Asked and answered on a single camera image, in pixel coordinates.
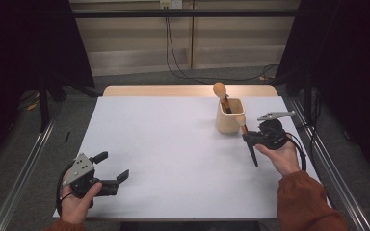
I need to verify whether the person's right hand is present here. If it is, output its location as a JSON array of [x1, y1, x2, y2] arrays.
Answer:
[[254, 139, 302, 177]]

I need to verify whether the white table sheet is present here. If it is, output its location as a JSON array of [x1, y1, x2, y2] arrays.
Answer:
[[52, 95, 331, 220]]

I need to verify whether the large makeup brush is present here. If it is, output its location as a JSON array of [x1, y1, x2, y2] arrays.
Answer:
[[213, 82, 233, 115]]

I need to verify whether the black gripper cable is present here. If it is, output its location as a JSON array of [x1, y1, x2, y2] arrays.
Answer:
[[284, 131, 307, 172], [55, 163, 78, 217]]

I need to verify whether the light wooden table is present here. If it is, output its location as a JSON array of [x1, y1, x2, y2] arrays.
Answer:
[[102, 84, 278, 98]]

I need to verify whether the person's left hand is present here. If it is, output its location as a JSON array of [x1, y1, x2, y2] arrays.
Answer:
[[59, 182, 103, 224]]

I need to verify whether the black curtain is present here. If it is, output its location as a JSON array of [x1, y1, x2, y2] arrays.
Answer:
[[0, 0, 95, 167], [274, 0, 370, 174]]

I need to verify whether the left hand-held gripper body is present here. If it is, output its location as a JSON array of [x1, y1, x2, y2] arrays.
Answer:
[[62, 153, 119, 198]]

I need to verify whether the metal floor rail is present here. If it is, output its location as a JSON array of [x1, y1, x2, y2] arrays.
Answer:
[[0, 105, 64, 231], [288, 95, 370, 231]]

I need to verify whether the black metal stand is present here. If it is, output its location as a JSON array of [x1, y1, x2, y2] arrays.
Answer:
[[303, 70, 314, 123], [38, 73, 51, 133]]

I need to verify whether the white wall socket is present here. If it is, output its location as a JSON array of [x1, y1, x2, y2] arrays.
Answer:
[[159, 0, 183, 10]]

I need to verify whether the black power cable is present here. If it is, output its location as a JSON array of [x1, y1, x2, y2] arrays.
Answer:
[[165, 8, 280, 83]]

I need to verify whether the cream square ceramic cup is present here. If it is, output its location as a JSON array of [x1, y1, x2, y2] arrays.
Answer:
[[215, 97, 246, 135]]

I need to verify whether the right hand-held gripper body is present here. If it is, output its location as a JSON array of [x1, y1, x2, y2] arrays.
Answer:
[[257, 110, 297, 151]]

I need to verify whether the small makeup brush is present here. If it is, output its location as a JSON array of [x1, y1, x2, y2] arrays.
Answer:
[[235, 115, 259, 167]]

